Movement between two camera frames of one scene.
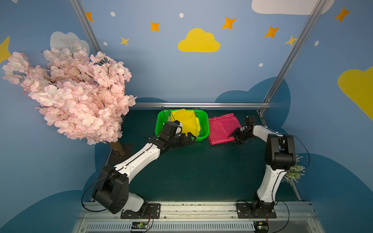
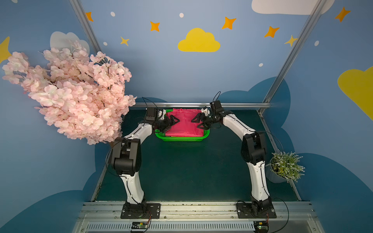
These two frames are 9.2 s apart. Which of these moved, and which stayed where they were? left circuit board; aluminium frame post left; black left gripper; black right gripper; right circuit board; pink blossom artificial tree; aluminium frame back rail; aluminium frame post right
Moved: black right gripper; black left gripper
Stayed: left circuit board; right circuit board; aluminium frame post right; pink blossom artificial tree; aluminium frame post left; aluminium frame back rail
